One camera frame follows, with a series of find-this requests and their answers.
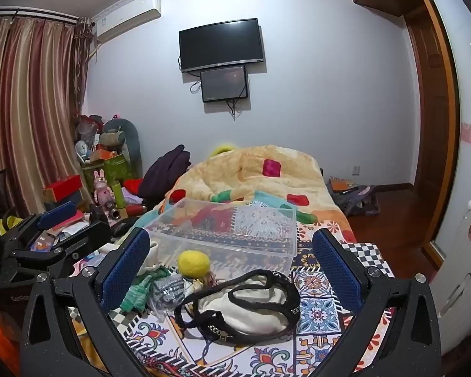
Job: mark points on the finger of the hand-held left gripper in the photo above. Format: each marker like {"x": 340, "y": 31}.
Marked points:
{"x": 57, "y": 213}
{"x": 71, "y": 220}

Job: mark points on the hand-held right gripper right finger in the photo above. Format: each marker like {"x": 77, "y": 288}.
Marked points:
{"x": 337, "y": 271}

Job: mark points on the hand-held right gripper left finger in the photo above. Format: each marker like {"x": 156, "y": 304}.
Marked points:
{"x": 125, "y": 269}

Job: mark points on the green knit cloth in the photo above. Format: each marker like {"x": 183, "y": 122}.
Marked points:
{"x": 139, "y": 290}

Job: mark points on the grey striped cloth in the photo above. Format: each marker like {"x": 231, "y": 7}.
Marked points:
{"x": 168, "y": 292}

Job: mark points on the yellow felt ball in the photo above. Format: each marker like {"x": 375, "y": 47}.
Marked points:
{"x": 194, "y": 264}

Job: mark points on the clear plastic storage box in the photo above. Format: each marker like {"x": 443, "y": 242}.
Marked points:
{"x": 235, "y": 239}

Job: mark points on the pile of papers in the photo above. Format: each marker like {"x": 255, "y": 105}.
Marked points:
{"x": 64, "y": 232}

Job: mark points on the red box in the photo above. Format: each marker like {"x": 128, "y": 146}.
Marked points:
{"x": 62, "y": 188}

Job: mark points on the white cup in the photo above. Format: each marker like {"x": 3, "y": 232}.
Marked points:
{"x": 148, "y": 257}

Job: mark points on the colourful patterned bed sheet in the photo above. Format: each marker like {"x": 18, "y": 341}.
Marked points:
{"x": 322, "y": 310}

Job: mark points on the pink rabbit toy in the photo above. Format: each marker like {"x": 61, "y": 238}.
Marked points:
{"x": 100, "y": 188}

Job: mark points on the green bottle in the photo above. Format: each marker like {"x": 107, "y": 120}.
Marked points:
{"x": 119, "y": 195}

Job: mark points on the red thermos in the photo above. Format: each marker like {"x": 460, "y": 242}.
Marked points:
{"x": 136, "y": 210}

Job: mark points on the green cardboard box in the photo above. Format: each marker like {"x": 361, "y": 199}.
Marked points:
{"x": 115, "y": 169}

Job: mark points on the red cushion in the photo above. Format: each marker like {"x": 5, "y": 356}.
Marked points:
{"x": 133, "y": 185}

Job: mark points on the small doll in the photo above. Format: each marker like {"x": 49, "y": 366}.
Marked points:
{"x": 204, "y": 279}

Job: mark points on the orange bag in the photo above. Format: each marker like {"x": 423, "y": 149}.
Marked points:
{"x": 0, "y": 345}

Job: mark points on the clear plastic bag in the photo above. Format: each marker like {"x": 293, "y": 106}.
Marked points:
{"x": 87, "y": 133}

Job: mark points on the orange notebook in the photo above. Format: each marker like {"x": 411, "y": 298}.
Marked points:
{"x": 342, "y": 185}

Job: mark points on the dark purple jacket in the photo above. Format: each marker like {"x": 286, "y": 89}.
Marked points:
{"x": 165, "y": 174}

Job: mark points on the striped red-brown curtain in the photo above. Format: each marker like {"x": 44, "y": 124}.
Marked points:
{"x": 27, "y": 114}

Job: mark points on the yellow fleece blanket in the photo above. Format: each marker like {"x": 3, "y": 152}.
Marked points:
{"x": 239, "y": 174}

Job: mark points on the yellow-green plush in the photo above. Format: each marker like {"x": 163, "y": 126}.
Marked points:
{"x": 221, "y": 149}

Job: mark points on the white air conditioner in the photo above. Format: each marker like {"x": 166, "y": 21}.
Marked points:
{"x": 125, "y": 17}

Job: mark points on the wooden door frame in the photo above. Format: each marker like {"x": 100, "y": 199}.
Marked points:
{"x": 439, "y": 125}

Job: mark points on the curtain rail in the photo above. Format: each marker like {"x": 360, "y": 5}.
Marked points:
{"x": 35, "y": 12}

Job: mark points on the small black wall monitor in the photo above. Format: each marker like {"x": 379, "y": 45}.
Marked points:
{"x": 223, "y": 84}

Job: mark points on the wall-mounted black television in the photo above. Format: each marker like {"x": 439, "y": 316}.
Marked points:
{"x": 221, "y": 45}

